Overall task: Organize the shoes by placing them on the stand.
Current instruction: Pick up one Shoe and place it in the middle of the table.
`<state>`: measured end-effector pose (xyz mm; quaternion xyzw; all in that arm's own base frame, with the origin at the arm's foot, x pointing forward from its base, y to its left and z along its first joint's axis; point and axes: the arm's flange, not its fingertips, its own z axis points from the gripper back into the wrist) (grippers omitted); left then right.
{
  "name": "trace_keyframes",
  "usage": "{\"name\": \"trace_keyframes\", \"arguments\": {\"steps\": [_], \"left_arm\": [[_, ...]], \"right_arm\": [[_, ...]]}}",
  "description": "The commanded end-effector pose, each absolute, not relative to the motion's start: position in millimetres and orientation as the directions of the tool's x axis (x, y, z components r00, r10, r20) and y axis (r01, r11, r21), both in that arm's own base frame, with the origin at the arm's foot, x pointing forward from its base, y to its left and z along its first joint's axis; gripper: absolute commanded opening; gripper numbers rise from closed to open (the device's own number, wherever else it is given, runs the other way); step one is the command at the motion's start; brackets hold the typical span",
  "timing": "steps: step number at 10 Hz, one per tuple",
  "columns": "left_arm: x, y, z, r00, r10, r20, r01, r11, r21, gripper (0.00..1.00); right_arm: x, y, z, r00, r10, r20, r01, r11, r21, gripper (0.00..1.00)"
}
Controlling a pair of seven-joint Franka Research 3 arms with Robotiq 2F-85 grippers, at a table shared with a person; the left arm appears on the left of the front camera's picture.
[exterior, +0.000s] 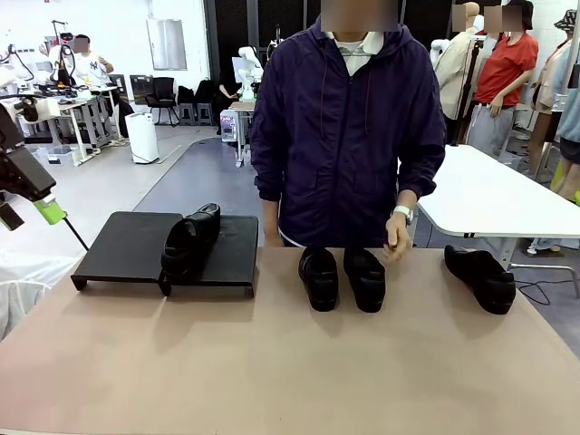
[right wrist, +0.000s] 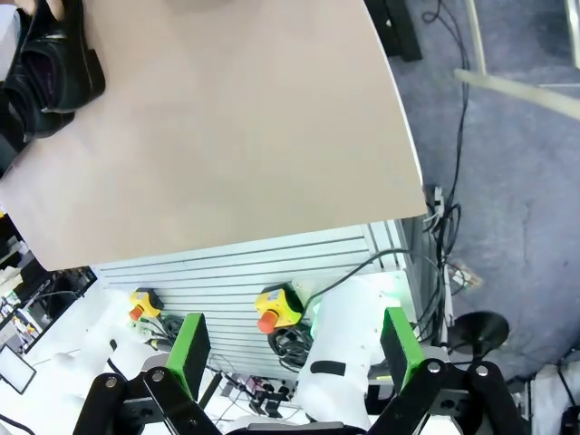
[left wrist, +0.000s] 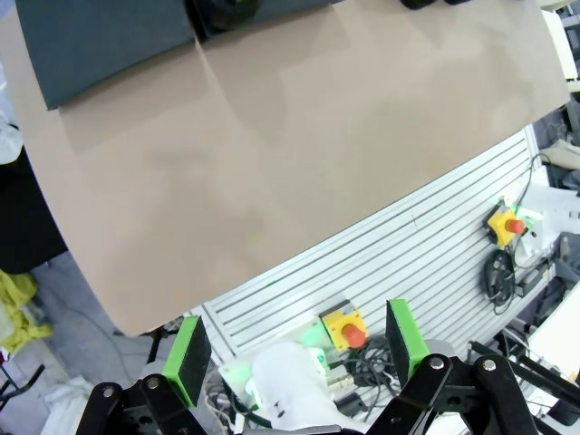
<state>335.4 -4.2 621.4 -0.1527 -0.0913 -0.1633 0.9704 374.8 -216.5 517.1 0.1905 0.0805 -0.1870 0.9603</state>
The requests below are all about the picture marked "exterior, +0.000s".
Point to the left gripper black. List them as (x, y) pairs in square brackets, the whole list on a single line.
[(22, 174)]

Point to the black leather loafer shoe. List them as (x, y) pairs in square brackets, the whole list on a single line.
[(485, 276), (367, 281), (190, 244), (319, 281)]

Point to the person's left forearm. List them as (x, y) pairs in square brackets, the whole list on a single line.
[(405, 199)]

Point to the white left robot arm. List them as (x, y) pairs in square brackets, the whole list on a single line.
[(49, 108)]

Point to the person's right forearm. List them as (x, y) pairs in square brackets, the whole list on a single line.
[(272, 224)]

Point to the black light stand pole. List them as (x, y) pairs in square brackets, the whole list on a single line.
[(471, 72)]

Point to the person's left hand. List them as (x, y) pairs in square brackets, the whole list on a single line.
[(399, 238)]

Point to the black tripod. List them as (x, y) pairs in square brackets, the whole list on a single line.
[(74, 231)]

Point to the clear storage bins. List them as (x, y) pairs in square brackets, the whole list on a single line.
[(54, 156)]

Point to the white plastic bag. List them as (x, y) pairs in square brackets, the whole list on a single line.
[(27, 281)]

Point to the background work desk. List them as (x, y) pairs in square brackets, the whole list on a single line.
[(81, 106)]

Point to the white air purifier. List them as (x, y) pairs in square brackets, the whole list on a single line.
[(141, 136)]

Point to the man in white shirt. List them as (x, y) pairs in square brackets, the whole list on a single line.
[(93, 68)]

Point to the black office chair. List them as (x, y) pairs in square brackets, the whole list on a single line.
[(163, 90)]

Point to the grey stool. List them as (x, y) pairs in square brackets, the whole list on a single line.
[(204, 113), (187, 113)]

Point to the black backpack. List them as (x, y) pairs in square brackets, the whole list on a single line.
[(205, 90)]

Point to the seated person in black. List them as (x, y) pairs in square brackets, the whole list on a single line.
[(226, 97)]

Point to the small background table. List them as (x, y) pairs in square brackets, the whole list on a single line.
[(240, 106)]

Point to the small white background robot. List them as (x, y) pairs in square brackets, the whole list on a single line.
[(247, 68)]

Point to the person in purple jacket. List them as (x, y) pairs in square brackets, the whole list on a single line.
[(344, 136)]

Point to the white wristwatch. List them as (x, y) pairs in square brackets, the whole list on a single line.
[(403, 211)]

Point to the mannequin in beige jacket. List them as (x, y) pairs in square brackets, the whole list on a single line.
[(453, 72)]

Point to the white side table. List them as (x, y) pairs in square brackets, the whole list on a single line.
[(480, 195)]

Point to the mannequin with patterned hat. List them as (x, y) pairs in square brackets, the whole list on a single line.
[(550, 77)]

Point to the grey wall panel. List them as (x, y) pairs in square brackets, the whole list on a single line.
[(167, 45)]

